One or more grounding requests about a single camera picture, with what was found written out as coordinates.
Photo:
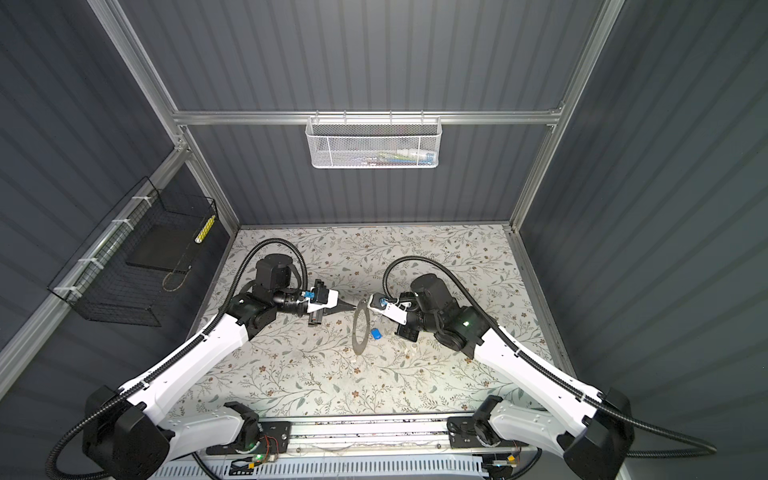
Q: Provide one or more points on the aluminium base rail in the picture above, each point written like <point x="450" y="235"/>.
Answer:
<point x="400" y="433"/>

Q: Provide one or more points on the white perforated vent strip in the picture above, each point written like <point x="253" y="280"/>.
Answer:
<point x="353" y="467"/>

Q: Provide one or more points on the black wire basket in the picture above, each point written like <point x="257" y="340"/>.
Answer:
<point x="136" y="269"/>

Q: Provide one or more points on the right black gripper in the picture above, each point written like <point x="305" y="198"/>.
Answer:
<point x="406" y="331"/>

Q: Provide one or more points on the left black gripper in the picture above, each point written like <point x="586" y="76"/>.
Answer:
<point x="316" y="320"/>

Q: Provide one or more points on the white wire mesh basket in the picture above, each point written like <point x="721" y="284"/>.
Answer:
<point x="369" y="145"/>

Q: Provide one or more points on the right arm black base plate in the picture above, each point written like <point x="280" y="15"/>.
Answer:
<point x="466" y="433"/>

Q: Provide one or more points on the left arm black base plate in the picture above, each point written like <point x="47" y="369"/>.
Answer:
<point x="270" y="437"/>

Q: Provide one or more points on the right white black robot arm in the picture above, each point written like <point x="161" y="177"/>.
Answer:
<point x="593" y="444"/>

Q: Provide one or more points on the black foam pad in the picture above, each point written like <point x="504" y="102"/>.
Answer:
<point x="167" y="249"/>

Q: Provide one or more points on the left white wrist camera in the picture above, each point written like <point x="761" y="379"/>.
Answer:
<point x="321" y="299"/>

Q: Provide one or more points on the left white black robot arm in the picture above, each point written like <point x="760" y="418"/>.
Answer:
<point x="130" y="435"/>

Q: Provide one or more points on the yellow marker pen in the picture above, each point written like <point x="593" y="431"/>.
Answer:
<point x="205" y="229"/>

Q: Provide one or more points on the white tube in basket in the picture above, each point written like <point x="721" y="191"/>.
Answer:
<point x="417" y="156"/>

